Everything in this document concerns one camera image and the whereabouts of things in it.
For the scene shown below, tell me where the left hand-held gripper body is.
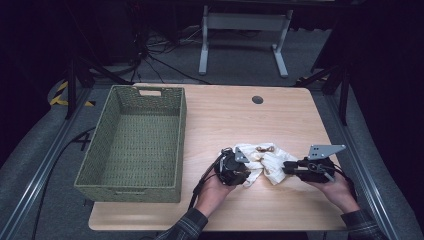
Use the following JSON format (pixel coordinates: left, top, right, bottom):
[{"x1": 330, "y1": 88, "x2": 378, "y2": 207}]
[{"x1": 214, "y1": 146, "x2": 251, "y2": 187}]

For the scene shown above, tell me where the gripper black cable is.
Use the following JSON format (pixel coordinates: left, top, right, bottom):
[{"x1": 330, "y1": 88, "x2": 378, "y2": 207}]
[
  {"x1": 187, "y1": 153, "x2": 228, "y2": 210},
  {"x1": 329, "y1": 163, "x2": 358, "y2": 203}
]

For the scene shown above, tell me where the black floor cable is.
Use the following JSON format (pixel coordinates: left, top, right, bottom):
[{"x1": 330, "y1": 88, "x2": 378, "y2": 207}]
[{"x1": 30, "y1": 126, "x2": 98, "y2": 240}]

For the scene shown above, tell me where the grey metal floor rail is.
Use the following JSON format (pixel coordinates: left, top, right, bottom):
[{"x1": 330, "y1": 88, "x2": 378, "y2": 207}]
[
  {"x1": 324, "y1": 94, "x2": 401, "y2": 240},
  {"x1": 0, "y1": 87, "x2": 95, "y2": 240}
]

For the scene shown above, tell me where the bundle of floor cables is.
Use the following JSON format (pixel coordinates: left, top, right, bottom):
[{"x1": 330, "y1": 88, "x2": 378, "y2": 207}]
[{"x1": 131, "y1": 24, "x2": 212, "y2": 85}]

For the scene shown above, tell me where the white cloth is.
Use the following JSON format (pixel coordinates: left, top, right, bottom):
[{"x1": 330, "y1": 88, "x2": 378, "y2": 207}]
[{"x1": 232, "y1": 142, "x2": 300, "y2": 188}]

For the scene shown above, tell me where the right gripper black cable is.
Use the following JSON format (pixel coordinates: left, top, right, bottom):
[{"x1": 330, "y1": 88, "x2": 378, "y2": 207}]
[{"x1": 329, "y1": 163, "x2": 358, "y2": 203}]

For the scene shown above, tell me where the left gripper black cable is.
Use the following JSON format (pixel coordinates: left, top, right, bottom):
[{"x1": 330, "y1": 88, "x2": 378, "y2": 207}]
[{"x1": 187, "y1": 153, "x2": 228, "y2": 210}]

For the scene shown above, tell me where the white metal desk frame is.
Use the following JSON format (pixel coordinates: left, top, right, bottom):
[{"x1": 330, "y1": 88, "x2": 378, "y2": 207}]
[{"x1": 198, "y1": 4, "x2": 294, "y2": 79}]

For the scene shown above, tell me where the green woven basket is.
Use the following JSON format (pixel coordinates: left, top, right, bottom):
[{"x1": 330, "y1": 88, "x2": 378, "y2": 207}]
[{"x1": 73, "y1": 84, "x2": 188, "y2": 204}]

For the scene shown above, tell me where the person's left hand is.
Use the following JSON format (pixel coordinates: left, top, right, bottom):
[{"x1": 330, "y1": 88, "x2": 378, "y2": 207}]
[{"x1": 194, "y1": 172, "x2": 237, "y2": 218}]

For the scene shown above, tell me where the person's right hand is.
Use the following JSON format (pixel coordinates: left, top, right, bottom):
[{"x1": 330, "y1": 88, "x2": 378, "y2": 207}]
[{"x1": 307, "y1": 170, "x2": 362, "y2": 214}]

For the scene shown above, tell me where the black metal stand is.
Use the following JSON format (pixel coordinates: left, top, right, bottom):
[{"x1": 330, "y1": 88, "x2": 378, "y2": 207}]
[
  {"x1": 64, "y1": 55, "x2": 132, "y2": 120},
  {"x1": 294, "y1": 63, "x2": 352, "y2": 127}
]

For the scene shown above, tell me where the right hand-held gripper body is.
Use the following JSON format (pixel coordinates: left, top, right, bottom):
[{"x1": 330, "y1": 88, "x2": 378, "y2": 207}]
[{"x1": 297, "y1": 144, "x2": 347, "y2": 184}]

